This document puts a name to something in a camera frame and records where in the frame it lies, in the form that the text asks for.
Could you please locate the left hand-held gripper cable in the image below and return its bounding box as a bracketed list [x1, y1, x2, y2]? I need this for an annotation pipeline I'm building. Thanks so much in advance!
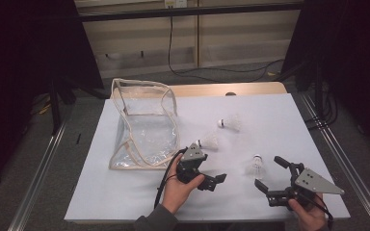
[153, 147, 189, 210]

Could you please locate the white table cover board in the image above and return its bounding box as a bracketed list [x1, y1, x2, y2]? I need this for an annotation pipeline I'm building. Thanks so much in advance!
[63, 92, 351, 224]

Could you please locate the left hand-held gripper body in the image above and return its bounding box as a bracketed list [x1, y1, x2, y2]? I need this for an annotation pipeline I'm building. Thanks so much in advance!
[175, 142, 221, 193]

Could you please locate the right hand-held gripper cable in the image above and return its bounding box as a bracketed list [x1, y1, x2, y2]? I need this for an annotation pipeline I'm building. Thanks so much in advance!
[304, 192, 335, 230]

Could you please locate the black metal stand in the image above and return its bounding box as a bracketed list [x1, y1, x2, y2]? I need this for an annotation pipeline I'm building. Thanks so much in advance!
[48, 76, 78, 136]

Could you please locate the white wall socket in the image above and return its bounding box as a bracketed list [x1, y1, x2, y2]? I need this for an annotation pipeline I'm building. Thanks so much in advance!
[164, 0, 188, 9]

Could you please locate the person's left hand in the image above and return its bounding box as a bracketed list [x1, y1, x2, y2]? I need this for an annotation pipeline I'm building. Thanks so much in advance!
[161, 153, 205, 215]

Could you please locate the black horizontal bar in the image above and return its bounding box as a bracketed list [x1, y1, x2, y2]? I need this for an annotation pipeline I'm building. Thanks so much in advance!
[78, 3, 303, 22]

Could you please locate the hand-held gripper cable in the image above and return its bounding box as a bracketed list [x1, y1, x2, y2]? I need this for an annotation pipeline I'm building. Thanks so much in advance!
[153, 147, 189, 210]
[304, 192, 335, 230]

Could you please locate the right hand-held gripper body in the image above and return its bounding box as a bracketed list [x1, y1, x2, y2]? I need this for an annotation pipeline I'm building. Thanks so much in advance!
[265, 162, 346, 211]

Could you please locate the metal floor rail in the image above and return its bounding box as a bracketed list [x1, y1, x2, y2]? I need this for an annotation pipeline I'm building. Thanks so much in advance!
[8, 118, 68, 231]
[300, 92, 370, 231]

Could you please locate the wooden table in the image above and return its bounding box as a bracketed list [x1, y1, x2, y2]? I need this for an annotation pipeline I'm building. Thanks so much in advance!
[110, 81, 288, 99]

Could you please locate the clear plastic bag beige trim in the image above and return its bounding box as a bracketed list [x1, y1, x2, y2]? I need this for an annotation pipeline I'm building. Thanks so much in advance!
[108, 77, 181, 171]

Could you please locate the black floor cable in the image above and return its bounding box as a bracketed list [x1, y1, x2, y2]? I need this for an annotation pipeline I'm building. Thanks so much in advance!
[168, 14, 286, 84]

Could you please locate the bundle of black cables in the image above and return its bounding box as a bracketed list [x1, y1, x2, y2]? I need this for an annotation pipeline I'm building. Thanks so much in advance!
[304, 83, 339, 131]

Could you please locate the person's right hand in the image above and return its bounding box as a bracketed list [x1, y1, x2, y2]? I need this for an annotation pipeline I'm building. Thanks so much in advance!
[288, 193, 330, 231]

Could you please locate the black curtain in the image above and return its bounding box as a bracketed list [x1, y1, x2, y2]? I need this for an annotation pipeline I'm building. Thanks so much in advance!
[0, 0, 104, 193]
[282, 0, 370, 158]

